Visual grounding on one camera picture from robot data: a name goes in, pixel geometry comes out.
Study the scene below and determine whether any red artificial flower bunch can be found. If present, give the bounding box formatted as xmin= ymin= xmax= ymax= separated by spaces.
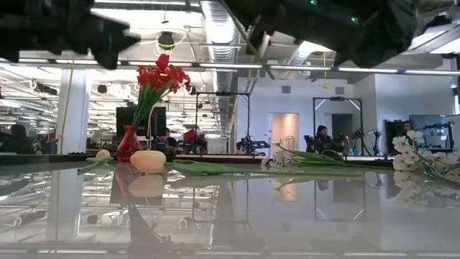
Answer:
xmin=131 ymin=64 xmax=193 ymax=127

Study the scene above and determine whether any red glass vase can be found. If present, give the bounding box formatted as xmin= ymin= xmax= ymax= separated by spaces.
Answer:
xmin=115 ymin=124 xmax=142 ymax=163

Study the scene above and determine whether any overhead light bar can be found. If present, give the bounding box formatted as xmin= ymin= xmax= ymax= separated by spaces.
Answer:
xmin=0 ymin=57 xmax=460 ymax=76

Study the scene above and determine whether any white building column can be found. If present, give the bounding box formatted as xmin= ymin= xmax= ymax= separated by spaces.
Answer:
xmin=56 ymin=68 xmax=91 ymax=155

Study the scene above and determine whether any black computer monitor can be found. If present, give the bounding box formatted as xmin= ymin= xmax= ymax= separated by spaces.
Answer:
xmin=115 ymin=106 xmax=167 ymax=137

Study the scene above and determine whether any cream artificial tulip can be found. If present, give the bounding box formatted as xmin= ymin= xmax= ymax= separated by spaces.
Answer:
xmin=76 ymin=148 xmax=121 ymax=176
xmin=129 ymin=150 xmax=364 ymax=178

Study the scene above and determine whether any person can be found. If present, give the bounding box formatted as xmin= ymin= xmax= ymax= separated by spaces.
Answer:
xmin=0 ymin=124 xmax=37 ymax=155
xmin=397 ymin=121 xmax=413 ymax=137
xmin=309 ymin=124 xmax=341 ymax=154
xmin=160 ymin=127 xmax=179 ymax=152

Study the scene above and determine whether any black overhead camera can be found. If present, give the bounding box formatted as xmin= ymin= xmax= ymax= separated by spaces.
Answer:
xmin=157 ymin=31 xmax=176 ymax=50

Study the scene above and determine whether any yellow ceiling drop cord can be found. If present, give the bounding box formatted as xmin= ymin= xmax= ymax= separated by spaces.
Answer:
xmin=322 ymin=52 xmax=330 ymax=90

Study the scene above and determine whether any yellow hanging cable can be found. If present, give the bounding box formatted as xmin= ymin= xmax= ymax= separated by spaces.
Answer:
xmin=57 ymin=53 xmax=75 ymax=155

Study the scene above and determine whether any black metal station frame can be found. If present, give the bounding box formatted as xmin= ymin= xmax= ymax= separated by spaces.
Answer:
xmin=311 ymin=96 xmax=364 ymax=156
xmin=193 ymin=91 xmax=252 ymax=156

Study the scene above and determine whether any small dark wall monitor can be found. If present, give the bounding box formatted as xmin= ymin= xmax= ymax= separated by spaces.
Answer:
xmin=384 ymin=119 xmax=411 ymax=154

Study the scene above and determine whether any large dark wall monitor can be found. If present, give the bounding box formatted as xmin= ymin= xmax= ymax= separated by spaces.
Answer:
xmin=408 ymin=114 xmax=454 ymax=154

